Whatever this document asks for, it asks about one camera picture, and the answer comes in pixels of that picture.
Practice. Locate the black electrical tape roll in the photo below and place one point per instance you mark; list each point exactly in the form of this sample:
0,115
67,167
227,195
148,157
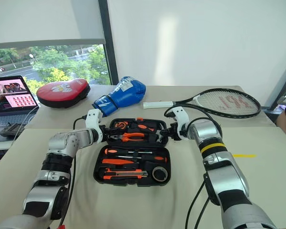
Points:
155,177

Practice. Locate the black window frame post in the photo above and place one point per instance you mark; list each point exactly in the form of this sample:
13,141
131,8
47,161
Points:
108,47

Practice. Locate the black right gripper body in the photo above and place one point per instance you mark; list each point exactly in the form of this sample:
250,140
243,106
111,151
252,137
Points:
174,132

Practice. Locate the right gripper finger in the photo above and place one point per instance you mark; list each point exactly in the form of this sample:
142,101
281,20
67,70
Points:
164,135

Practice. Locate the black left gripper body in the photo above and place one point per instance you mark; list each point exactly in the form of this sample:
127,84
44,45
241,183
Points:
104,133

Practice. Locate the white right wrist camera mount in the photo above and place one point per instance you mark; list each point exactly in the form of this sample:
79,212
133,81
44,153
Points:
181,117

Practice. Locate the black tool case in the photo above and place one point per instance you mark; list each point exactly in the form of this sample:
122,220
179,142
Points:
133,183

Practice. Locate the orange black tape measure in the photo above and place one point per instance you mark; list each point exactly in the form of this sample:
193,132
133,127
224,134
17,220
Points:
120,124

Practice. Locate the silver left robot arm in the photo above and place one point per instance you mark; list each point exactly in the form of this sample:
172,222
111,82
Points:
62,143

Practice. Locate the short orange black screwdriver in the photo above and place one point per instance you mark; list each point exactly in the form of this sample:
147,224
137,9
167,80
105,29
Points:
143,127

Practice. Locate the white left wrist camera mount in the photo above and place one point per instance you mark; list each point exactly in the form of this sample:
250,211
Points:
93,117

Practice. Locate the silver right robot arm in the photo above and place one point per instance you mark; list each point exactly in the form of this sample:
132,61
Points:
228,171

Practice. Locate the red boxing focus pad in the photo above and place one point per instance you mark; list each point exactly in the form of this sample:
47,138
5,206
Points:
62,91

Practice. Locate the white roller blind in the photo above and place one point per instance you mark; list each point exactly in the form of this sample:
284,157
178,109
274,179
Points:
38,21

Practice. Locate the black white tennis racket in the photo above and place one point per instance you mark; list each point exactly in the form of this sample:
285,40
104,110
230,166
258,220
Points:
157,104

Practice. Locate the steel claw hammer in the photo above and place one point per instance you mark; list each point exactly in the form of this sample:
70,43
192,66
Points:
153,138

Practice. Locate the orange black utility knife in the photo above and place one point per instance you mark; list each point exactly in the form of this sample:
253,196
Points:
124,173

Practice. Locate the blue boxing glove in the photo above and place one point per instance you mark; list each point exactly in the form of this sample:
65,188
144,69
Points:
126,95

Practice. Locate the grey metal stand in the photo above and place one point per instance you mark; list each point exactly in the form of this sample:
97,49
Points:
281,86

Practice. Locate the open dark laptop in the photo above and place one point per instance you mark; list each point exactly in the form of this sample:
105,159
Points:
12,105

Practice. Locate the long orange black screwdriver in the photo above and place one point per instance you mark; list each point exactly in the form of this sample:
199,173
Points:
157,158
110,151

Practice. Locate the yellow tape strip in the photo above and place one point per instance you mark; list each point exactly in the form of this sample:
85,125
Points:
244,156

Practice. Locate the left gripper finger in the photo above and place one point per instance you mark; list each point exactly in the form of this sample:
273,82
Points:
113,132

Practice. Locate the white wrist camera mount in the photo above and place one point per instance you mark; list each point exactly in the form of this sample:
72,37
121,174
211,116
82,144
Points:
93,117
181,117

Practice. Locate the person in black shirt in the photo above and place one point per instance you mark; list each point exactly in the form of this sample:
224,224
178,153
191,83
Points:
282,122

